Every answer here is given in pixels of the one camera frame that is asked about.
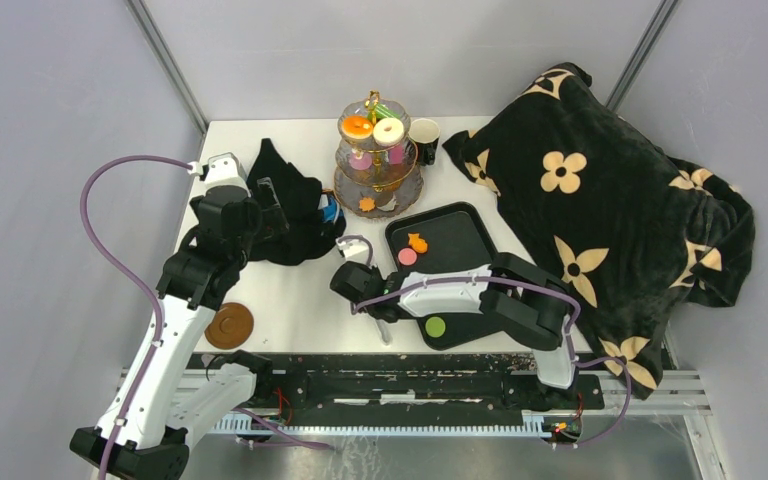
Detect pink round cookie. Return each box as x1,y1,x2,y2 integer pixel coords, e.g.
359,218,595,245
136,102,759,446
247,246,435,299
397,247,418,266

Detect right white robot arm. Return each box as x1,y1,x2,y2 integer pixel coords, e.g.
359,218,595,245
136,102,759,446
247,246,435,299
330,235,581,408

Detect orange frosted donut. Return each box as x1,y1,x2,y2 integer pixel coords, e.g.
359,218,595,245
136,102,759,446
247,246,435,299
340,115,374,142

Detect black cloth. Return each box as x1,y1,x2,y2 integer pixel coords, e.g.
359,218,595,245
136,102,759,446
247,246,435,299
247,138,346,266

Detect green round cookie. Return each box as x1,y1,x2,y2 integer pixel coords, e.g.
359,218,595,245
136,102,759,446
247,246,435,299
424,316,446,338

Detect white frosted donut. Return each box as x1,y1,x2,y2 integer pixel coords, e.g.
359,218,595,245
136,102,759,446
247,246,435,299
372,117,405,147

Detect black serving tray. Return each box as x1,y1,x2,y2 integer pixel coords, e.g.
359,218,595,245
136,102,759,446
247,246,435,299
384,202,525,352

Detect black mug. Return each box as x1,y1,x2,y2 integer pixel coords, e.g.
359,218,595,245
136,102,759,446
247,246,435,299
408,118,441,166

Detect black floral blanket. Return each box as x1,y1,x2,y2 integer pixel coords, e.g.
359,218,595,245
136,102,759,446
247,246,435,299
443,62,756,399

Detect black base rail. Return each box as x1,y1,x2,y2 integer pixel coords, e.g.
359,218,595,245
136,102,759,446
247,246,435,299
188,351,604,429

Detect three-tier glass cake stand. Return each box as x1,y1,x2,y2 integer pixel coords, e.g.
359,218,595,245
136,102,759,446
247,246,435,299
333,90,424,220

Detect blue patterned item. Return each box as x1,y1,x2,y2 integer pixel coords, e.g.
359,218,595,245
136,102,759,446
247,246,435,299
321,199,343,224

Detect orange leaf cookie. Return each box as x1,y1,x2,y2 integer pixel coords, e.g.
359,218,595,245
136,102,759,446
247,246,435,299
358,197,376,212

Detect brown round saucer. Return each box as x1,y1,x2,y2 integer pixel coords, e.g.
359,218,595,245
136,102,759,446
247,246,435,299
204,302,254,350

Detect green cake slice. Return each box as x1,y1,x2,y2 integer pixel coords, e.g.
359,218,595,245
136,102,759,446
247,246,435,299
365,98,397,123

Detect brown madeleine bread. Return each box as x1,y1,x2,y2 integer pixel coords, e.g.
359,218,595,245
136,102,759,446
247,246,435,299
372,172,412,192

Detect brown round chocolate cookie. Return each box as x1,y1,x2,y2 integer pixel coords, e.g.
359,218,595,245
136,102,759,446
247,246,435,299
376,196,398,212

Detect orange fish cookie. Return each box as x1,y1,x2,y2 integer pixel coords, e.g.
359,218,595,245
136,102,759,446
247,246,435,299
408,233,429,254

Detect metal serving tongs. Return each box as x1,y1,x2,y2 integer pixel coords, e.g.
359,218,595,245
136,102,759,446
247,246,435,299
375,320,392,346

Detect pink cake slice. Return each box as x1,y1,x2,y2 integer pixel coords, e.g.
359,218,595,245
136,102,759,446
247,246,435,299
387,146,404,165

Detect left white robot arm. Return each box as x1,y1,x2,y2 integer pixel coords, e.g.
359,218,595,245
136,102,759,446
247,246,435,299
70,153,283,479

